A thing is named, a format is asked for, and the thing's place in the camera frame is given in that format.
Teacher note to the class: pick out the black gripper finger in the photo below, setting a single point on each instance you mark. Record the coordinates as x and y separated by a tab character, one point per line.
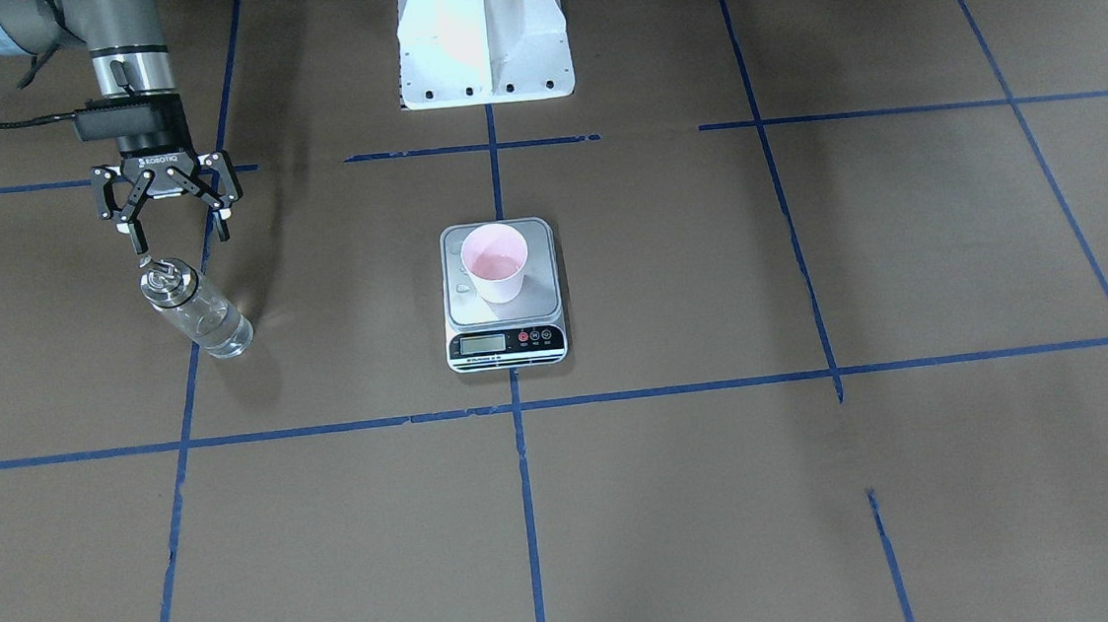
138	238
219	223

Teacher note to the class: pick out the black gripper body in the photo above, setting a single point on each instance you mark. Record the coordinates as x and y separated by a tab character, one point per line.
157	144

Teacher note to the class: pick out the glass sauce bottle metal spout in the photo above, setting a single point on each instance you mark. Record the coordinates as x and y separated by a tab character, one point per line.
184	296

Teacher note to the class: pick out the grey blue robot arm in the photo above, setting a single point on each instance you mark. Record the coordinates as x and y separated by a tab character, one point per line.
123	38

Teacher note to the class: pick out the digital kitchen scale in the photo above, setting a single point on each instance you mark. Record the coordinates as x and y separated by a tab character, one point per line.
527	331

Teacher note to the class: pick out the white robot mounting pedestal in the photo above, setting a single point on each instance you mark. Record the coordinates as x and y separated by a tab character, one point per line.
473	52

